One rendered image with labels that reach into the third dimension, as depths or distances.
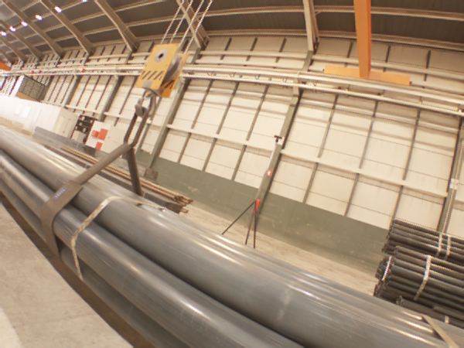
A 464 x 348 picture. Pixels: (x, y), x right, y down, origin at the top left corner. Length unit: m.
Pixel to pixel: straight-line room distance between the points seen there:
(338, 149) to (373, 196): 2.04
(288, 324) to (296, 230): 8.48
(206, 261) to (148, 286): 0.20
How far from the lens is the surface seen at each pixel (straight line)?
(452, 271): 1.95
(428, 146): 9.97
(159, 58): 1.66
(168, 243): 0.92
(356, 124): 10.03
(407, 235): 2.33
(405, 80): 10.06
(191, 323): 0.79
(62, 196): 1.45
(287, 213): 9.32
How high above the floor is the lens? 0.73
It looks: 5 degrees up
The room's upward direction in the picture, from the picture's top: 20 degrees clockwise
